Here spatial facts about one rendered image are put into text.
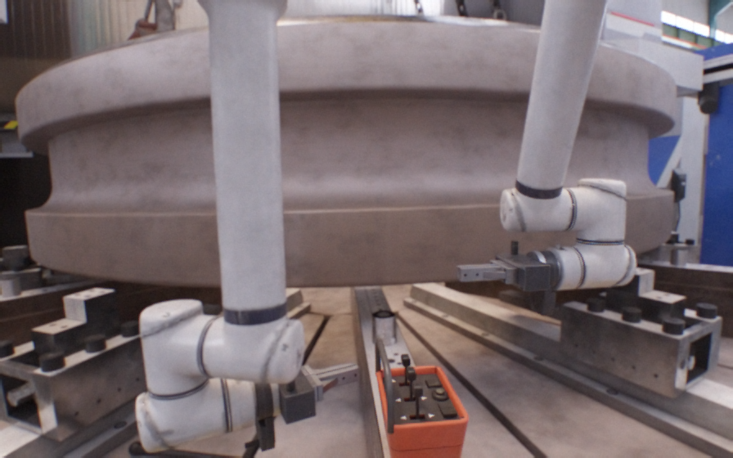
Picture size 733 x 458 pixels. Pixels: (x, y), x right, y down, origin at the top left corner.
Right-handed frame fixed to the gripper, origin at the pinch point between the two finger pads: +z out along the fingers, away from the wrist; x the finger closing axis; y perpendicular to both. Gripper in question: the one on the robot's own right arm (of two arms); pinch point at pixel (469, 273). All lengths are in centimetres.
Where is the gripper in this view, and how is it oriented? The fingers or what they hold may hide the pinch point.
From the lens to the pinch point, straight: 76.0
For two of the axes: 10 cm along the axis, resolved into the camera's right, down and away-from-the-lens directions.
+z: -10.0, 0.4, -0.7
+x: 0.8, 1.1, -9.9
